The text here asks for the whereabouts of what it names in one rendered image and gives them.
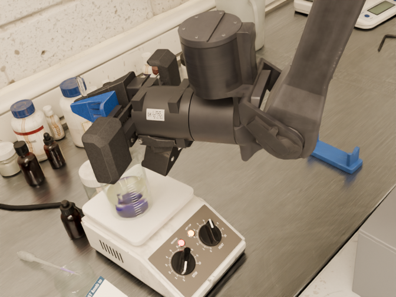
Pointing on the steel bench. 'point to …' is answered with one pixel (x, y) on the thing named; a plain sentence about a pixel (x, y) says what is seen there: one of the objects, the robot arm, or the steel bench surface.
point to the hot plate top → (132, 229)
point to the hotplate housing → (94, 231)
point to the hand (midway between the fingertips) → (98, 107)
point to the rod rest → (337, 157)
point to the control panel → (193, 223)
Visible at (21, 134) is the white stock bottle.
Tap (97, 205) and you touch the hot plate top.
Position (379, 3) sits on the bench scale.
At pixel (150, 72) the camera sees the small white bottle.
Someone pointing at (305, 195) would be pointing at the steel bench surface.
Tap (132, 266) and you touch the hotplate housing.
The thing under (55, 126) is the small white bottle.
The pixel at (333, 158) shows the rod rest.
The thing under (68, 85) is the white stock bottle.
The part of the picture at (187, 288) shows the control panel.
